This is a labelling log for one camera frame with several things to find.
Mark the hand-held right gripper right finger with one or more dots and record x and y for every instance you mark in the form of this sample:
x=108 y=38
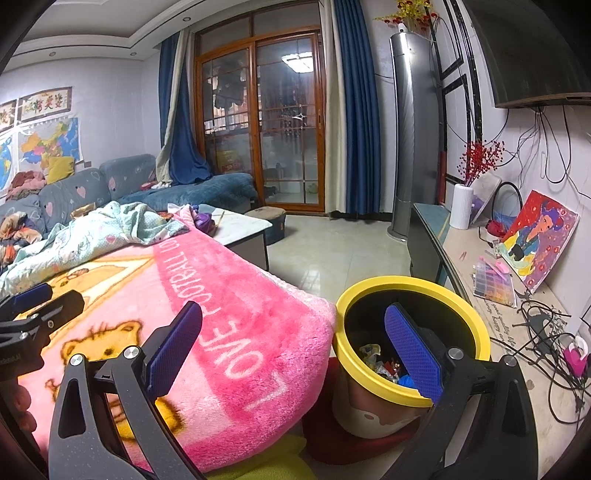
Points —
x=413 y=350

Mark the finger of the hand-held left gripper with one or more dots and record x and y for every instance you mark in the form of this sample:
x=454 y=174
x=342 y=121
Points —
x=30 y=295
x=60 y=307

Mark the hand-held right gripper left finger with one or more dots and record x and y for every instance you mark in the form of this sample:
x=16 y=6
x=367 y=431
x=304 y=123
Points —
x=178 y=341

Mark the yellow rimmed waste bin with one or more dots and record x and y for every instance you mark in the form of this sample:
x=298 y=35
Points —
x=369 y=288

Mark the person's left hand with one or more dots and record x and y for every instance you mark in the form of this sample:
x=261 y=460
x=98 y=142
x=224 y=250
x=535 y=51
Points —
x=23 y=408

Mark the multicoloured clothes pile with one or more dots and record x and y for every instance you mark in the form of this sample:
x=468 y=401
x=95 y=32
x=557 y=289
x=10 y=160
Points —
x=16 y=233

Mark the light green cartoon blanket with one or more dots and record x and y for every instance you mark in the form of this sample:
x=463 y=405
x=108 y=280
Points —
x=92 y=235

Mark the pink bear printed blanket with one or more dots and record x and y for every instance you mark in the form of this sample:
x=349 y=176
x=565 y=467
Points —
x=258 y=295

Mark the television cabinet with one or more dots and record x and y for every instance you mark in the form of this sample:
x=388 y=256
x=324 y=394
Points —
x=461 y=258

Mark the clear bead box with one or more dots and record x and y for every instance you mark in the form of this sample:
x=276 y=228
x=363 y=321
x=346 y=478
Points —
x=494 y=281

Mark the red clothes pile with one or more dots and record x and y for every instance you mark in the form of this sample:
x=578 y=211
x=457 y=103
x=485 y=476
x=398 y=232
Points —
x=25 y=182

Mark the purple bag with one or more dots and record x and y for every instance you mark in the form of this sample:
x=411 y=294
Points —
x=203 y=219

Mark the red patterned packet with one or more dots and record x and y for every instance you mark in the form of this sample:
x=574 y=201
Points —
x=166 y=214

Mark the yellow pillow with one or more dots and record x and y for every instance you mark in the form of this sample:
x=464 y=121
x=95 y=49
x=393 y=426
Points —
x=60 y=168

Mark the white top coffee table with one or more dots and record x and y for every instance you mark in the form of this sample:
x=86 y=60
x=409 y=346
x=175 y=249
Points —
x=240 y=226

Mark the brown round stool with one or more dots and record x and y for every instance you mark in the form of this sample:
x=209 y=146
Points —
x=270 y=226

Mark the black hoop basket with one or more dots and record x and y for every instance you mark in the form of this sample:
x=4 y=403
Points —
x=496 y=226

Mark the blue grey heart sofa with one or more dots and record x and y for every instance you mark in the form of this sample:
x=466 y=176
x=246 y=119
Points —
x=124 y=170

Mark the white ribbed vase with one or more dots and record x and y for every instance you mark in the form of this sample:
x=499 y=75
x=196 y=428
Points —
x=461 y=205

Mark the pink white gadget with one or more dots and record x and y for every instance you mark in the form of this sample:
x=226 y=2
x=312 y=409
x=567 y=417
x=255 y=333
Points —
x=575 y=357

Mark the colourful figure painting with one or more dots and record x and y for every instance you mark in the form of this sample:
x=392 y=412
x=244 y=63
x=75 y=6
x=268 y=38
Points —
x=540 y=235

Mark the pale picture canvas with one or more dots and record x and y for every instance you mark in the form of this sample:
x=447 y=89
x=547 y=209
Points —
x=485 y=191

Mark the beige curtain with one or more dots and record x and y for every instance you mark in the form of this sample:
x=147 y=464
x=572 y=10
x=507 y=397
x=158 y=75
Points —
x=168 y=152
x=336 y=138

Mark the red berry branches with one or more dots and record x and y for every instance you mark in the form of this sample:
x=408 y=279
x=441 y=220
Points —
x=480 y=159

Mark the silver tower air conditioner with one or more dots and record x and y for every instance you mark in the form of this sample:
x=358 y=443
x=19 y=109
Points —
x=413 y=138

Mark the blue curtain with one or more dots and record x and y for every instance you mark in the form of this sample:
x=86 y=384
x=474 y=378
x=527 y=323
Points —
x=364 y=115
x=178 y=115

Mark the wooden glass sliding door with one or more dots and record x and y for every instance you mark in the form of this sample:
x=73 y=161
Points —
x=263 y=120

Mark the yellow red artificial flowers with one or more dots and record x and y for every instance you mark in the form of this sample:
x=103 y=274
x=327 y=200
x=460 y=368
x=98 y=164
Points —
x=408 y=11

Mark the world wall map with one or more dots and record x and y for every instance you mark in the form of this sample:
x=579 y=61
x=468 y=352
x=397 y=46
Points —
x=3 y=161

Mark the country wall map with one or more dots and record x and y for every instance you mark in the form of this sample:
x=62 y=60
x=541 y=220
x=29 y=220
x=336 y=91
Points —
x=48 y=143

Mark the embroidered wall poster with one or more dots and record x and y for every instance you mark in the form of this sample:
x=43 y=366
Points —
x=7 y=115
x=46 y=104

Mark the wall mounted television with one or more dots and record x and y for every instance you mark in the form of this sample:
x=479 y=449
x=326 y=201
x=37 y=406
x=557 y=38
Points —
x=540 y=50

